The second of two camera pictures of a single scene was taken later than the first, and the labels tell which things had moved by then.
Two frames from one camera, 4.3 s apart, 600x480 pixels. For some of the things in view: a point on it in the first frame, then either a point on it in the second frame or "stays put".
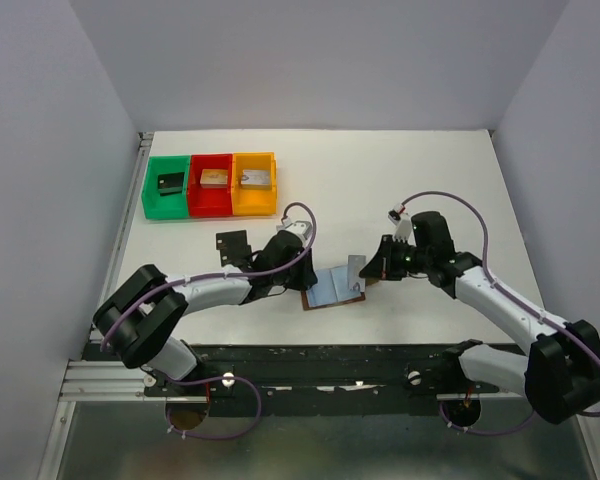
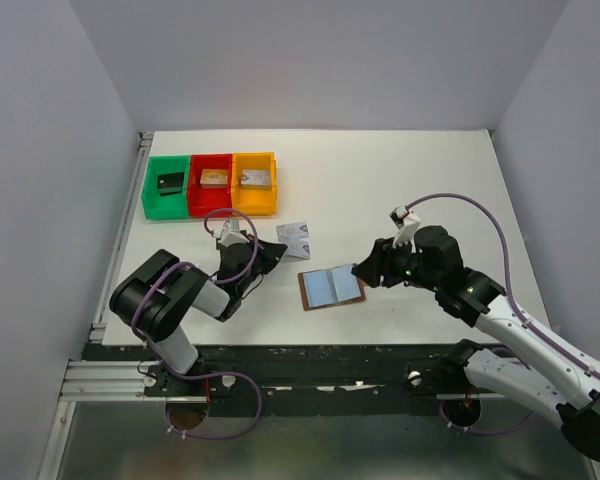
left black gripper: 308,277 → 271,254
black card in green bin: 170,183 stays put
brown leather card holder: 332,289 stays put
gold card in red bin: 214,178 stays put
